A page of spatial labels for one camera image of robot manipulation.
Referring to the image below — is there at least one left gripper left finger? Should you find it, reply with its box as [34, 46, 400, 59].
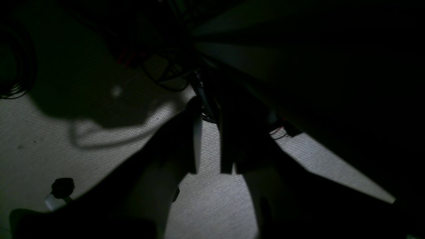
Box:
[10, 97, 202, 239]

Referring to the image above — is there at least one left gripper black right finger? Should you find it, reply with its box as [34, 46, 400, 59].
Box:
[217, 97, 424, 239]

